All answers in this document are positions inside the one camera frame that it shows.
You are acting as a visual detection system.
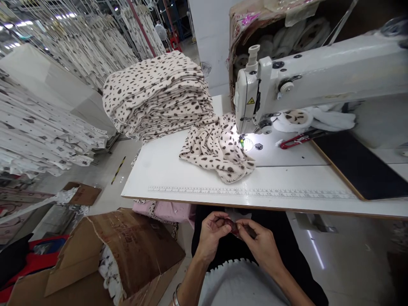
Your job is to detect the person's right hand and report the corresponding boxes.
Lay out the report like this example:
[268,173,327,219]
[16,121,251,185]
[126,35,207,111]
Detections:
[234,218,282,269]

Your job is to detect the person's left hand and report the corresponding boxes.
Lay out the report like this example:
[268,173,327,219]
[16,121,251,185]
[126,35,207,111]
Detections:
[198,211,235,258]

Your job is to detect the person's right thumb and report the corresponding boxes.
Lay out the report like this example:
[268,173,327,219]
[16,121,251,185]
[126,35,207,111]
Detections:
[236,228,258,241]

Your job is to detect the person's left fingers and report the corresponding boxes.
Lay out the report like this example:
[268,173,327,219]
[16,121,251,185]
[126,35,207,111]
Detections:
[207,211,233,226]

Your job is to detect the person's right fingers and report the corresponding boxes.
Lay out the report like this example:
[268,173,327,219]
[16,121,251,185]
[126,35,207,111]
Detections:
[234,218,259,230]

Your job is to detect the clear printed ruler strip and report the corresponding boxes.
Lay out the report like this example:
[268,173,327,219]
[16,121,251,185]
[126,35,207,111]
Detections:
[147,185,358,201]

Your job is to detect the person's legs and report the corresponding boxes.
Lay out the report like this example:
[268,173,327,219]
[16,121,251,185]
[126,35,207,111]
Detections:
[190,205,329,306]

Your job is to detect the person's body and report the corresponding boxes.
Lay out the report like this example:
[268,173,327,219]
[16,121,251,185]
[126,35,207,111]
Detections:
[197,258,289,306]

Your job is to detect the pink fabric bundle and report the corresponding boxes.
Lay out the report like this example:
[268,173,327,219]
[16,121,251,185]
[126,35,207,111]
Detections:
[132,199,196,224]

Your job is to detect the spotted cream fleece piece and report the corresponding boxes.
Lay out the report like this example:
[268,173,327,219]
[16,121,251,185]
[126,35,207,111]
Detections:
[178,112,258,185]

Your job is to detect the red thread snips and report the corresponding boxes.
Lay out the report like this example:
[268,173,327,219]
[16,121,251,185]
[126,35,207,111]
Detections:
[279,128,329,150]

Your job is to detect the round spotted fleece piece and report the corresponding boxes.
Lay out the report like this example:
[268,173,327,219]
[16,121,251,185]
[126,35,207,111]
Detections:
[280,108,309,129]

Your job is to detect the large torn cardboard box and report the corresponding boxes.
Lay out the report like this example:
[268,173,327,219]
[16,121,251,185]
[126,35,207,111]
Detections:
[6,207,187,306]

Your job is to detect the black flat board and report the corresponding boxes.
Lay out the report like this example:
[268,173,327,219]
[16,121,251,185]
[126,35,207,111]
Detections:
[311,130,408,202]

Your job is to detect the white fluffy fabric heap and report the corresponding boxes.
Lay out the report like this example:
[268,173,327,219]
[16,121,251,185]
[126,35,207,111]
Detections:
[271,102,357,133]

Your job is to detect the stack of spotted fleece fabric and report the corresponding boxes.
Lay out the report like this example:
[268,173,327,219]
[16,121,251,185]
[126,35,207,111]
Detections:
[102,52,215,145]

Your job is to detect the small open cardboard box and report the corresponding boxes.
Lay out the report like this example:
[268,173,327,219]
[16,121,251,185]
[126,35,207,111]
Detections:
[61,181,103,207]

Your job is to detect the white industrial sewing machine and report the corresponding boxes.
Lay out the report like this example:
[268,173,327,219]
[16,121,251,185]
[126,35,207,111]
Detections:
[233,15,408,136]

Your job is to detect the white fabric strip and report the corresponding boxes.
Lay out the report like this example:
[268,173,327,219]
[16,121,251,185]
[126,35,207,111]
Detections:
[0,187,79,225]

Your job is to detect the white standing fan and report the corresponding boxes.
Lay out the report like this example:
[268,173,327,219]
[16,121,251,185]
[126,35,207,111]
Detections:
[154,23,167,44]

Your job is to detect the cardboard box of fluffy fabric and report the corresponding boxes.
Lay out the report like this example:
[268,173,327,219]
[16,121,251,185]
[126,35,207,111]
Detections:
[227,0,363,108]

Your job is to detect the rack of white hanging garments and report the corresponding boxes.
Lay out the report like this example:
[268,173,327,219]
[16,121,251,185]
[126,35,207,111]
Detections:
[0,75,111,179]

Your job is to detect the red and black bag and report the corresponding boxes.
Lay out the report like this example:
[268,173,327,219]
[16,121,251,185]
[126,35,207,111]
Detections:
[0,233,70,289]

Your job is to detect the white cloth covered bin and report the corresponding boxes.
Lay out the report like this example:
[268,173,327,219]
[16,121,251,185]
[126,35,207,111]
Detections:
[0,42,110,130]

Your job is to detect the rack of spotted hanging garments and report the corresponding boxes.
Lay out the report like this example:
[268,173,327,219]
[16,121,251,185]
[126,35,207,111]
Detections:
[28,0,168,72]

